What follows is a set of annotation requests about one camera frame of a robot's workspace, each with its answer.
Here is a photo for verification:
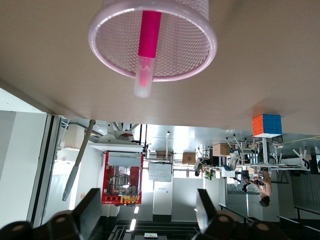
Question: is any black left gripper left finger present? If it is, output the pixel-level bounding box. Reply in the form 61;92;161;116
0;187;102;240

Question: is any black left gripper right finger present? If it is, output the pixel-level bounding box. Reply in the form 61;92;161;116
191;188;292;240

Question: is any pink marker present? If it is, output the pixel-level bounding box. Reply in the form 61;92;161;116
133;10;163;99

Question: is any grey beige pole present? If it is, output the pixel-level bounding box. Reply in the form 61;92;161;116
61;119;97;202

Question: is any person in beige top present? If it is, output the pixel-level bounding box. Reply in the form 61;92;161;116
251;169;273;208

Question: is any red popcorn machine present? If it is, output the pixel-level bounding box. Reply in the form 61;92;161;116
100;150;145;207

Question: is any white office chair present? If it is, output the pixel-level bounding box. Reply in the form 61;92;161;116
223;149;241;172

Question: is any small cardboard box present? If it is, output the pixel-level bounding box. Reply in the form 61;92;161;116
181;152;197;166

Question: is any large cardboard box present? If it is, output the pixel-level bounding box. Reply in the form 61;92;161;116
211;142;231;158

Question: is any white whiteboard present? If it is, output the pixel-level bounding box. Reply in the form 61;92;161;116
147;161;174;183

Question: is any white shelf board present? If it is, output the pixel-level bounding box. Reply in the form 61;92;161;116
88;141;145;154

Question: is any multicolour puzzle cube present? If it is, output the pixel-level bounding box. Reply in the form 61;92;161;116
251;113;284;139

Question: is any brown table cover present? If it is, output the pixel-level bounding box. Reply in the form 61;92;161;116
0;0;320;132

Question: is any pink mesh cup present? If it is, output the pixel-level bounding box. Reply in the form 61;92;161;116
87;0;218;83

